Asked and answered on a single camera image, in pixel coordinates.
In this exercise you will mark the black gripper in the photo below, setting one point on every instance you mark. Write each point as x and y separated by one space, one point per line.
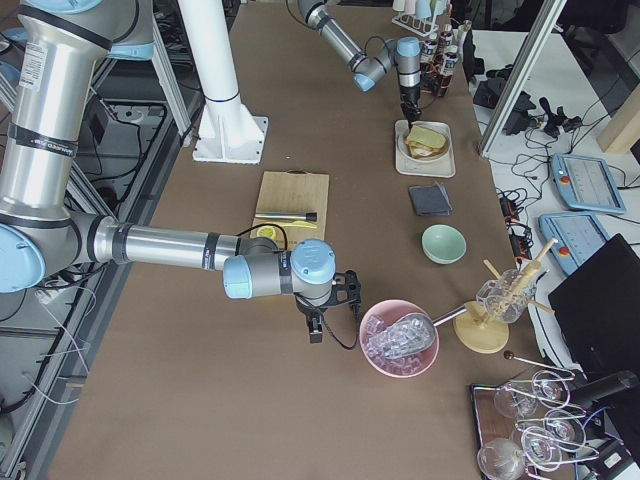
408 94
311 309

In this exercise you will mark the bread slice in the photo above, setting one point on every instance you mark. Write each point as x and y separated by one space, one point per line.
421 151
420 136

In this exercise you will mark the white round plate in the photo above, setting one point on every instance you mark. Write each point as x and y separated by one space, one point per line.
401 141

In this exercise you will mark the cream rabbit tray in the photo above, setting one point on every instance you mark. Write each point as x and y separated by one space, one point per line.
440 166

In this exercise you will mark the wine glass rack tray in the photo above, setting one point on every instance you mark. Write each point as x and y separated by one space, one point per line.
550 423

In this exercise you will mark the pink ice bowl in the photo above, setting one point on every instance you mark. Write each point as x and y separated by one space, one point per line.
382 315

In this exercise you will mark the left tea bottle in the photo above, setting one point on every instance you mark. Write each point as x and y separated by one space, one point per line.
428 53

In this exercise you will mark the tea bottle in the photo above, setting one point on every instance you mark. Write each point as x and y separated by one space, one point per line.
428 53
445 39
446 70

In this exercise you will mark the front tea bottle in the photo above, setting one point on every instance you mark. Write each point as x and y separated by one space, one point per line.
446 70

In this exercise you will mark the grey folded cloth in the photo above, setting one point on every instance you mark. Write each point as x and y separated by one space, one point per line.
430 200

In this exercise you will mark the right tea bottle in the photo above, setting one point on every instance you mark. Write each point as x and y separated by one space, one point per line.
445 39

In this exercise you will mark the steel ice scoop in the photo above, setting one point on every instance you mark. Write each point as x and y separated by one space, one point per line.
411 334

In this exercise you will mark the white cup rack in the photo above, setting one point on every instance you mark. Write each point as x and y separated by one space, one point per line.
419 16

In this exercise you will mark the yellow plastic knife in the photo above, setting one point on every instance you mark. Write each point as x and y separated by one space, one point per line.
303 224

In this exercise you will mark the half lemon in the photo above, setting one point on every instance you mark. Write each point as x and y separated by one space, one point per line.
267 231

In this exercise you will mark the green ceramic bowl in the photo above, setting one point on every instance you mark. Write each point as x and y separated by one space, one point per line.
443 244

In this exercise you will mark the bamboo cutting board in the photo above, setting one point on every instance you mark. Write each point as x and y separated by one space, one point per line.
286 192

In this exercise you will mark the wooden cup stand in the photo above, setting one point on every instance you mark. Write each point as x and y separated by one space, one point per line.
483 334

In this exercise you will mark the upper teach pendant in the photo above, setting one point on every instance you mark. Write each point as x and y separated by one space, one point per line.
586 183

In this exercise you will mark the teach pendant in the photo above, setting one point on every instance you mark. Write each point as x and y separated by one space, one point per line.
586 183
579 235

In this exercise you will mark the glass mug on stand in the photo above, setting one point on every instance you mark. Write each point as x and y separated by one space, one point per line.
506 298

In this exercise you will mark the lower teach pendant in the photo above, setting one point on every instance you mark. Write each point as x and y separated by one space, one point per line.
579 235

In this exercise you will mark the black laptop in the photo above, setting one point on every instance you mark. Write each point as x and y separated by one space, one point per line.
597 309

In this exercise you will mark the copper wire bottle rack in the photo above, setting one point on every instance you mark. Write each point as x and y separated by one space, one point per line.
429 80

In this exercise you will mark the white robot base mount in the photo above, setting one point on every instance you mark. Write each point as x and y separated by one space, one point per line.
228 132

